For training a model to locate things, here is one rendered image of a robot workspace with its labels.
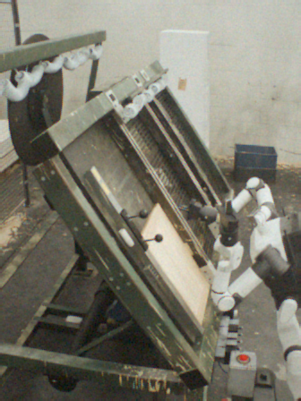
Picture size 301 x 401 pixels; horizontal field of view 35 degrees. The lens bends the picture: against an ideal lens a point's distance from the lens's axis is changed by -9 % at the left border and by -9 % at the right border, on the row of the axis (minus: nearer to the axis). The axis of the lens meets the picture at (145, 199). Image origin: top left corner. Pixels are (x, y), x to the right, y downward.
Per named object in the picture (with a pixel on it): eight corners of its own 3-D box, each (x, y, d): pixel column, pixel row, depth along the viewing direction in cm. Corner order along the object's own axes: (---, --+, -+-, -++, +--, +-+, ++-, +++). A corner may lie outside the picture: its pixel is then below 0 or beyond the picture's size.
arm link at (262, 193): (262, 172, 275) (270, 196, 258) (270, 188, 282) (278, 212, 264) (245, 180, 279) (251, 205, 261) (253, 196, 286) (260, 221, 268)
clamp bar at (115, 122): (206, 287, 273) (244, 270, 264) (88, 103, 246) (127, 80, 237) (209, 278, 282) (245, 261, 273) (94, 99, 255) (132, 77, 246)
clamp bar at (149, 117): (216, 242, 324) (247, 226, 315) (117, 84, 297) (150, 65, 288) (218, 234, 333) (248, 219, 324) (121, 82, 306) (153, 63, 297)
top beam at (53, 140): (41, 165, 183) (61, 151, 179) (28, 142, 181) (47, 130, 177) (153, 75, 382) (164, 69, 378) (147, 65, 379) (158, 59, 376)
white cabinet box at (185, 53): (204, 189, 644) (206, 33, 564) (159, 185, 655) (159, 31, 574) (208, 173, 699) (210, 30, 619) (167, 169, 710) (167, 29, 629)
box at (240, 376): (252, 399, 208) (256, 369, 201) (226, 395, 210) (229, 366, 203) (252, 379, 219) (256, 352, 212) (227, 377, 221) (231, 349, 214)
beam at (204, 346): (190, 391, 213) (210, 385, 209) (176, 374, 211) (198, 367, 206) (226, 205, 412) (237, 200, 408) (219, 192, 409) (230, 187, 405)
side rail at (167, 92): (219, 197, 402) (230, 191, 398) (145, 81, 376) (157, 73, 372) (219, 193, 409) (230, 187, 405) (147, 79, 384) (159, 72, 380)
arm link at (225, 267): (220, 241, 208) (214, 268, 213) (236, 249, 203) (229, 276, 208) (229, 236, 213) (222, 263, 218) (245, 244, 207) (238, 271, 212)
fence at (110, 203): (195, 337, 231) (202, 335, 230) (82, 174, 209) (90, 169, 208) (197, 331, 236) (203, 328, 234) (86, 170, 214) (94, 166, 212)
